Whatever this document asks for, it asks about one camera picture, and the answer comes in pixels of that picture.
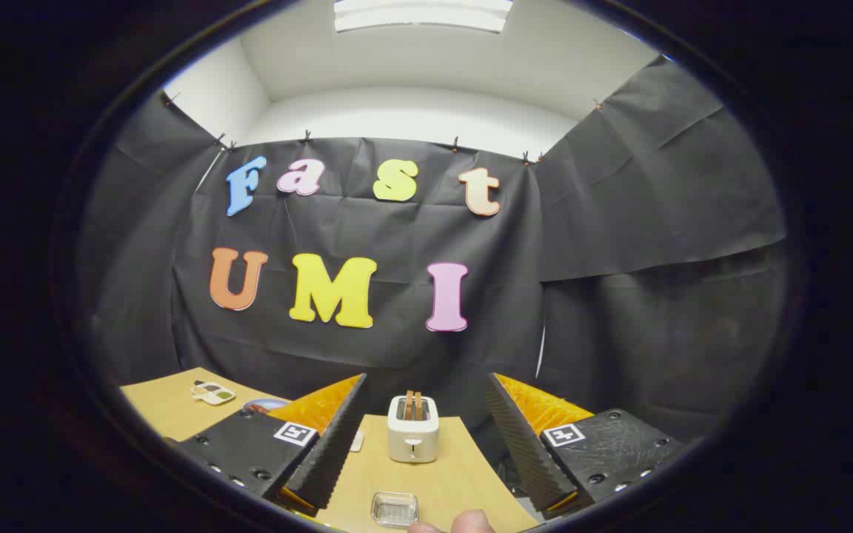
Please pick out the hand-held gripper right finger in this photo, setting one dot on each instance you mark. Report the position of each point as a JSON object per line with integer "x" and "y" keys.
{"x": 519, "y": 451}

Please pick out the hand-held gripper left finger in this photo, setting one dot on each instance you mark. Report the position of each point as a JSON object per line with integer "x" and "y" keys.
{"x": 326, "y": 455}

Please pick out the small white rectangular tray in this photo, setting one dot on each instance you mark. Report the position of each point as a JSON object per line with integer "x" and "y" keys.
{"x": 357, "y": 442}

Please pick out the blue round plate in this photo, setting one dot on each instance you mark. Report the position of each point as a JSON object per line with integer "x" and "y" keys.
{"x": 267, "y": 405}

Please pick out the white toaster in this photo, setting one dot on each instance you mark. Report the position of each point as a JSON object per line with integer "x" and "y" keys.
{"x": 412, "y": 440}

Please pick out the metal mesh basket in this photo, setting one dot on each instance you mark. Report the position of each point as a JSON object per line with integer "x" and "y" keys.
{"x": 395, "y": 509}

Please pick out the brown toast slice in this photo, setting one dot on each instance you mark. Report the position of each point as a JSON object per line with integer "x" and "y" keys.
{"x": 409, "y": 406}
{"x": 419, "y": 407}

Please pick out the small white sauce dish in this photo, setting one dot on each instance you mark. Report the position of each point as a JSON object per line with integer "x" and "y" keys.
{"x": 213, "y": 393}

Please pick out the black backdrop cloth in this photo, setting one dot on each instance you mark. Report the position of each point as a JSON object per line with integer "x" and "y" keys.
{"x": 397, "y": 237}

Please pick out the ceiling light panel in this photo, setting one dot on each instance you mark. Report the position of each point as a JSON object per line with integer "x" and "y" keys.
{"x": 423, "y": 15}

